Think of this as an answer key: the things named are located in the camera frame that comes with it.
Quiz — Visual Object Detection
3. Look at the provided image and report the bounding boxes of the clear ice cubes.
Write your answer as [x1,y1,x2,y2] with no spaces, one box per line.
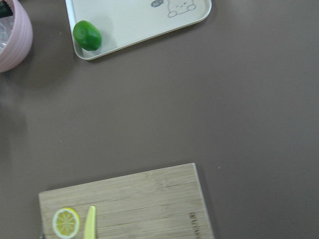
[0,15,14,51]

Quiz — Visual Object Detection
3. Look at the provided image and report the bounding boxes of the yellow plastic knife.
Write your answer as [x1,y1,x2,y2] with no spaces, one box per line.
[83,206,96,239]

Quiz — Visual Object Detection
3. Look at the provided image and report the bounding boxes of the pink ribbed ice bowl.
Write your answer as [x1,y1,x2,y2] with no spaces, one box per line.
[0,0,33,72]

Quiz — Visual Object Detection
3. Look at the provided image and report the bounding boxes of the lower lemon slice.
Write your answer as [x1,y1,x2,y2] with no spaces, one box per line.
[52,208,80,239]

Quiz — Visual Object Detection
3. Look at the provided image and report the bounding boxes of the cream rabbit tray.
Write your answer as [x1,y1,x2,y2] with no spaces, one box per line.
[65,0,213,60]

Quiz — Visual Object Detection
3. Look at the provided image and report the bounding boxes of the bamboo cutting board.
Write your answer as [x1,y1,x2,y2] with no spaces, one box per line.
[39,163,214,239]

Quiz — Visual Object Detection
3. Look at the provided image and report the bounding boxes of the green lime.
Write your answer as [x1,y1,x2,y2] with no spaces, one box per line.
[73,20,102,51]

